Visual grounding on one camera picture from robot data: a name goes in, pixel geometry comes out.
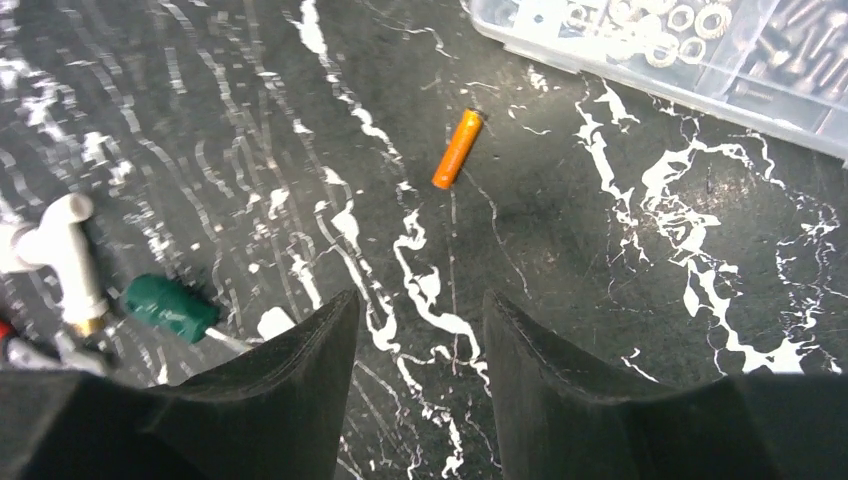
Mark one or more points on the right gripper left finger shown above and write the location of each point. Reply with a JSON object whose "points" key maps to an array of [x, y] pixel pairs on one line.
{"points": [[274, 412]]}

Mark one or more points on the clear plastic screw box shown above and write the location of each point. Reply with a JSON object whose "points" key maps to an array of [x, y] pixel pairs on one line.
{"points": [[778, 67]]}

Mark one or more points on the white plastic pipe fitting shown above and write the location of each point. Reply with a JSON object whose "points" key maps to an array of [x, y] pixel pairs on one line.
{"points": [[59, 242]]}

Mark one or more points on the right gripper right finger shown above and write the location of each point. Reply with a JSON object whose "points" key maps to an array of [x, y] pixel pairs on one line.
{"points": [[562, 413]]}

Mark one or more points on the green handled screwdriver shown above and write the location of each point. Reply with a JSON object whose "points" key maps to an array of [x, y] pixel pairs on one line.
{"points": [[161, 302]]}

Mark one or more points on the white remote battery cover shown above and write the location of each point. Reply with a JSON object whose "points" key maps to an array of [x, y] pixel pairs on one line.
{"points": [[273, 323]]}

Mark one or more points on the red handled adjustable wrench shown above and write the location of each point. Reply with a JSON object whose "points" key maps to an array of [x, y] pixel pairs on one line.
{"points": [[20, 353]]}

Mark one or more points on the orange battery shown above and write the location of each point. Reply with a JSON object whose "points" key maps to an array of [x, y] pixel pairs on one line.
{"points": [[458, 148]]}

